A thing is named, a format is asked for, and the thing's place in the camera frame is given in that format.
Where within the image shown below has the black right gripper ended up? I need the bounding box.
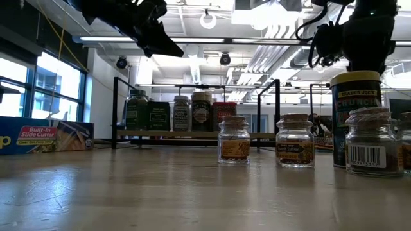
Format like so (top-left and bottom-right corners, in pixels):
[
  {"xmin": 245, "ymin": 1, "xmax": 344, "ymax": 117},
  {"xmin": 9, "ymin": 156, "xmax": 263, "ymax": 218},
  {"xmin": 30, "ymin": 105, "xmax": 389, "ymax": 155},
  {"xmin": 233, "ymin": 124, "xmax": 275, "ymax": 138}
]
[{"xmin": 342, "ymin": 11, "xmax": 398, "ymax": 76}]

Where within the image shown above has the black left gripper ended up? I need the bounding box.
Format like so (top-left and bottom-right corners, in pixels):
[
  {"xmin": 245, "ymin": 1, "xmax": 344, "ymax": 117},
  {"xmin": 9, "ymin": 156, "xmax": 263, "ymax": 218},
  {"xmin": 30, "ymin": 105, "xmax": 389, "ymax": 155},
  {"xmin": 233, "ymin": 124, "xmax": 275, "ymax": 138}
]
[{"xmin": 82, "ymin": 0, "xmax": 185, "ymax": 59}]

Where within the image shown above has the dark jar with yellow lid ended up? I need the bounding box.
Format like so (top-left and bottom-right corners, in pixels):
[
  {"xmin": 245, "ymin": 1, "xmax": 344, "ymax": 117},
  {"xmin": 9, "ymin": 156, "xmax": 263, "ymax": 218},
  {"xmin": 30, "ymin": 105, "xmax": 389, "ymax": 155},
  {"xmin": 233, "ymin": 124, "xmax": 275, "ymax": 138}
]
[{"xmin": 329, "ymin": 70, "xmax": 383, "ymax": 169}]

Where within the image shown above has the dark green spice tin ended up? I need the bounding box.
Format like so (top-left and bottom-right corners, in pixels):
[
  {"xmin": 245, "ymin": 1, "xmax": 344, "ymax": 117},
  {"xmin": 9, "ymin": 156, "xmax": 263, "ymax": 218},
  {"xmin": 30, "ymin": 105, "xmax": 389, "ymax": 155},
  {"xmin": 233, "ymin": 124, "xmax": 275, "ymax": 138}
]
[{"xmin": 146, "ymin": 101, "xmax": 171, "ymax": 131}]

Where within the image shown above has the spice jar with white lid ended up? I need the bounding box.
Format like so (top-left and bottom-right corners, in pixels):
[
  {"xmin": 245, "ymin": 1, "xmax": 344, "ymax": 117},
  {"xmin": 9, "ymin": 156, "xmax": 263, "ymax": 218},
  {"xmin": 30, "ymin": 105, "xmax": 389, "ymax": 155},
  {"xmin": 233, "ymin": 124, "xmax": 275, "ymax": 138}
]
[{"xmin": 173, "ymin": 95, "xmax": 191, "ymax": 132}]

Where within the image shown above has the glass jar with green lid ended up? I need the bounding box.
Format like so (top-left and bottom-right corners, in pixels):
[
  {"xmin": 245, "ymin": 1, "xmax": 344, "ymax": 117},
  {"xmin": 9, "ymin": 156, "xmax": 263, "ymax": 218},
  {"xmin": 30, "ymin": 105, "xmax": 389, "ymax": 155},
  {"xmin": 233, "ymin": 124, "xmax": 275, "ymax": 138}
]
[{"xmin": 125, "ymin": 89, "xmax": 149, "ymax": 131}]

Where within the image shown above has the furikake jar with tan lid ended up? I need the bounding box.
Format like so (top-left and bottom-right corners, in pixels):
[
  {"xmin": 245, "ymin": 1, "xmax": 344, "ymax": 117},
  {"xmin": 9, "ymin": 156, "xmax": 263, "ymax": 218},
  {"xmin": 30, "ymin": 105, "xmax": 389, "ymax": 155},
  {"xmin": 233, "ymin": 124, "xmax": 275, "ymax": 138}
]
[{"xmin": 191, "ymin": 91, "xmax": 213, "ymax": 132}]

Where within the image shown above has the red smoked paprika tin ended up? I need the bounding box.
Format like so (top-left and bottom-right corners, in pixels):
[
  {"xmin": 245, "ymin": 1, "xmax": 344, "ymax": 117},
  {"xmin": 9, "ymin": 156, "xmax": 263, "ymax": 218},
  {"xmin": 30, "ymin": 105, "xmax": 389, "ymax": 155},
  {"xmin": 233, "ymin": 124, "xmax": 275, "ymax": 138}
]
[{"xmin": 211, "ymin": 101, "xmax": 238, "ymax": 132}]

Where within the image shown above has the dark computer monitor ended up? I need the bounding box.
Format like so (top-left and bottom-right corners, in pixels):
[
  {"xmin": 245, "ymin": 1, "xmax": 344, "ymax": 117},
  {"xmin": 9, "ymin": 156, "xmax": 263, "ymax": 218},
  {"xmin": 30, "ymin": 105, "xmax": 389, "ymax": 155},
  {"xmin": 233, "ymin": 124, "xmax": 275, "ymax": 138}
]
[{"xmin": 389, "ymin": 98, "xmax": 411, "ymax": 120}]

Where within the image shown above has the person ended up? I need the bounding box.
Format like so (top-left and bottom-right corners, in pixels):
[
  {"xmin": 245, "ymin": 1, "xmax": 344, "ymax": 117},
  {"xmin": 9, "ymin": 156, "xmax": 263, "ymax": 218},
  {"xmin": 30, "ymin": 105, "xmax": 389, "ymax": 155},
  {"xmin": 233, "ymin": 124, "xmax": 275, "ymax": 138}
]
[{"xmin": 308, "ymin": 112, "xmax": 333, "ymax": 138}]

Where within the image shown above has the blue plastic wrap box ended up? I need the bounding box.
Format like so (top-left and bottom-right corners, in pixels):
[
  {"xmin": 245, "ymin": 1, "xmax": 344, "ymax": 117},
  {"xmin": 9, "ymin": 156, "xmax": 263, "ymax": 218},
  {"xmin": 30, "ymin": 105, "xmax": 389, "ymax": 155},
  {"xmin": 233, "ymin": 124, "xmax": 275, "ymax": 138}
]
[{"xmin": 0, "ymin": 115, "xmax": 95, "ymax": 156}]

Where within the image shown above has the gray desk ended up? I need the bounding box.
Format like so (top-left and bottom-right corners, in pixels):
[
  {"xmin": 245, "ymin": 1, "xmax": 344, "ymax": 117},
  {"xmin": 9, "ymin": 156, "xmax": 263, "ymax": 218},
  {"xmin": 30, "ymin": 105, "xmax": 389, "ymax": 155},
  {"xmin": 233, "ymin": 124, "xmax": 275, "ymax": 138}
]
[{"xmin": 0, "ymin": 85, "xmax": 21, "ymax": 104}]

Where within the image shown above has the white hanging ring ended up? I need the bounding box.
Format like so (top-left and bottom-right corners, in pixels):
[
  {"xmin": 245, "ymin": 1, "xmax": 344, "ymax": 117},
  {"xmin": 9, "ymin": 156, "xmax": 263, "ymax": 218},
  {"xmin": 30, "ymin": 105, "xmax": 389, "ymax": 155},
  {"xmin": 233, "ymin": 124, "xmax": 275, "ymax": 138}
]
[{"xmin": 199, "ymin": 8, "xmax": 218, "ymax": 30}]

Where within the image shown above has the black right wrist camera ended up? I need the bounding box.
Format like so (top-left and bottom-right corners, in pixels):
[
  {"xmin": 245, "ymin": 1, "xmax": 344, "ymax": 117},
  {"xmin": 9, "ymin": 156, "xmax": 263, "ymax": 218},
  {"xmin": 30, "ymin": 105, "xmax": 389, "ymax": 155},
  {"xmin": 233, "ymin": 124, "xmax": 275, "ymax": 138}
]
[{"xmin": 313, "ymin": 21, "xmax": 345, "ymax": 67}]

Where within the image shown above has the black metal rail frame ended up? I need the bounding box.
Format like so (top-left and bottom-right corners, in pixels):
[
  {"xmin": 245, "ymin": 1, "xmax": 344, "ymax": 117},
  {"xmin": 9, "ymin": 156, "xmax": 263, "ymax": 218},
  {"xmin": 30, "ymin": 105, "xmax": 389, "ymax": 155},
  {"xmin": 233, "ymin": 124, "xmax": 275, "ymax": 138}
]
[
  {"xmin": 136, "ymin": 83, "xmax": 226, "ymax": 108},
  {"xmin": 309, "ymin": 82, "xmax": 331, "ymax": 129}
]

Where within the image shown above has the silver air duct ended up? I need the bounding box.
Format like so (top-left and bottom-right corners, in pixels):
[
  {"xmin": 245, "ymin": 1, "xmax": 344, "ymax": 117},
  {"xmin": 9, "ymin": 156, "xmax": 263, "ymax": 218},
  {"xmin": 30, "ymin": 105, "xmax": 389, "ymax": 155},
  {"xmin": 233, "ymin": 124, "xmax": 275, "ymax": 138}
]
[{"xmin": 243, "ymin": 0, "xmax": 314, "ymax": 76}]

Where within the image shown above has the yellow cable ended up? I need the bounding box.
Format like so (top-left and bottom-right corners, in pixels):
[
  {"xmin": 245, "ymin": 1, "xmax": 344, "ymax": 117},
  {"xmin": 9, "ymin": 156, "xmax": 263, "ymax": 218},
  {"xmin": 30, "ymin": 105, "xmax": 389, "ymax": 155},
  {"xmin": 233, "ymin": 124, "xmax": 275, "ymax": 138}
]
[{"xmin": 35, "ymin": 0, "xmax": 91, "ymax": 121}]

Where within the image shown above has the window with blue frame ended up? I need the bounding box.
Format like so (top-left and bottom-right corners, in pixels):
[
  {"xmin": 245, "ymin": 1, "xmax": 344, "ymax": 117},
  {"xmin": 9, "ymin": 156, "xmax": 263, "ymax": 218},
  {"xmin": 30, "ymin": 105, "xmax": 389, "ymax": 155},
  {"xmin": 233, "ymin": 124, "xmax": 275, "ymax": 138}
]
[{"xmin": 0, "ymin": 47, "xmax": 88, "ymax": 123}]

